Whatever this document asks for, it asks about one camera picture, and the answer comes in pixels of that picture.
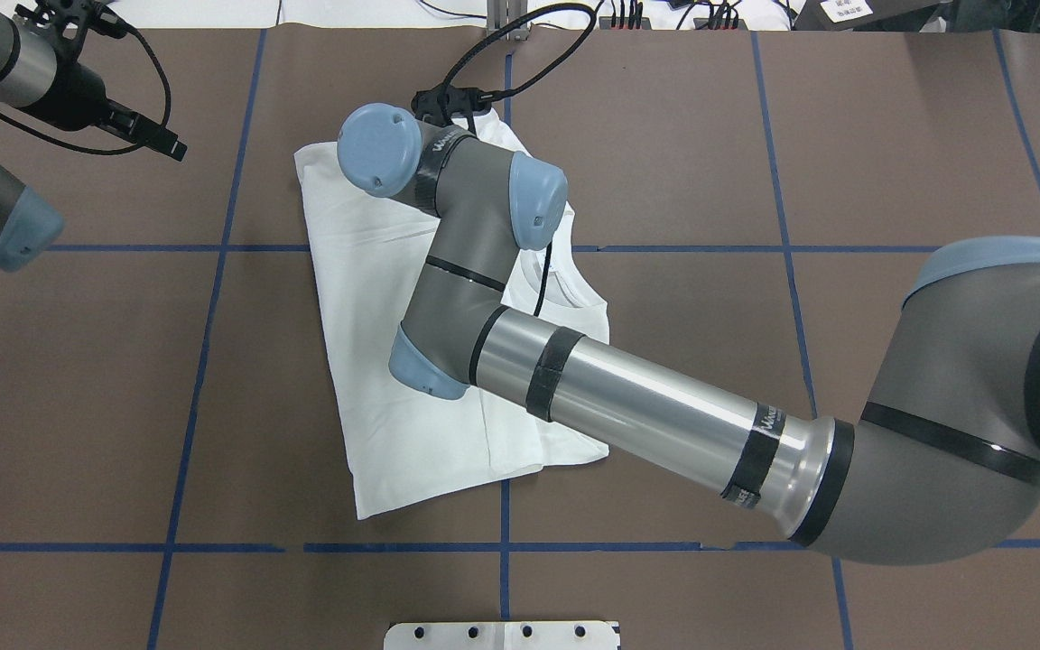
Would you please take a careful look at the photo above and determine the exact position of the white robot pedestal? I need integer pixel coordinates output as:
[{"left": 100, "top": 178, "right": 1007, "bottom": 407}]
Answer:
[{"left": 383, "top": 620, "right": 623, "bottom": 649}]

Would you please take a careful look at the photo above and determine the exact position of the white printed t-shirt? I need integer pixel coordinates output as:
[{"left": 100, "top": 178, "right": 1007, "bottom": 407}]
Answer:
[{"left": 293, "top": 142, "right": 609, "bottom": 521}]

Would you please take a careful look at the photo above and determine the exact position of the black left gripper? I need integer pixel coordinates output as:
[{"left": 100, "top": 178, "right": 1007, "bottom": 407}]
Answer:
[{"left": 14, "top": 1, "right": 189, "bottom": 162}]

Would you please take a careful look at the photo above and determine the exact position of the black orange adapter box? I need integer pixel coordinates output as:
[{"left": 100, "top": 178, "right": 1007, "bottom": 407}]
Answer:
[{"left": 596, "top": 1, "right": 651, "bottom": 32}]

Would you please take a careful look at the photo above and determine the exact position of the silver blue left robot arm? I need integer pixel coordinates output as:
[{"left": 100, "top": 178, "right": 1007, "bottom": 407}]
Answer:
[{"left": 0, "top": 1, "right": 187, "bottom": 274}]

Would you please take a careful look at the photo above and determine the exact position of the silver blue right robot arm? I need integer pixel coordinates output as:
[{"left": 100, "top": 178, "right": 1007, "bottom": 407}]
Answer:
[{"left": 336, "top": 103, "right": 1040, "bottom": 565}]

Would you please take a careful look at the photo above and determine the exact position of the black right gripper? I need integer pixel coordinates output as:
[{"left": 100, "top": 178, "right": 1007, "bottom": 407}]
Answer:
[{"left": 412, "top": 85, "right": 490, "bottom": 127}]

